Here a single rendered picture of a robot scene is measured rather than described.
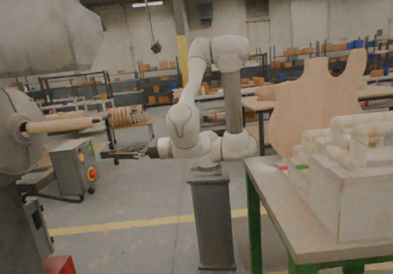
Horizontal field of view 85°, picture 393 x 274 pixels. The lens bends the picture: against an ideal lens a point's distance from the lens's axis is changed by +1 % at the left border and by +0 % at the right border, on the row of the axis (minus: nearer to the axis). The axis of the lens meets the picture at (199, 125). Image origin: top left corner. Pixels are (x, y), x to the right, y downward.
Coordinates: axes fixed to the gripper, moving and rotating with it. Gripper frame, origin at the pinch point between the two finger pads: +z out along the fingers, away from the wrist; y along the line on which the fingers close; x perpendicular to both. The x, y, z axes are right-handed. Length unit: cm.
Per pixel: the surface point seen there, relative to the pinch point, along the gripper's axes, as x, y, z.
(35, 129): 17.6, -24.0, 8.1
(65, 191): -13.0, -3.3, 19.7
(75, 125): 17.7, -24.0, -3.4
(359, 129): 13, -40, -72
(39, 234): -29.2, -6.9, 32.3
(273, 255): -106, 45, -81
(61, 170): -3.7, -3.3, 18.7
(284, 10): 285, 1076, -516
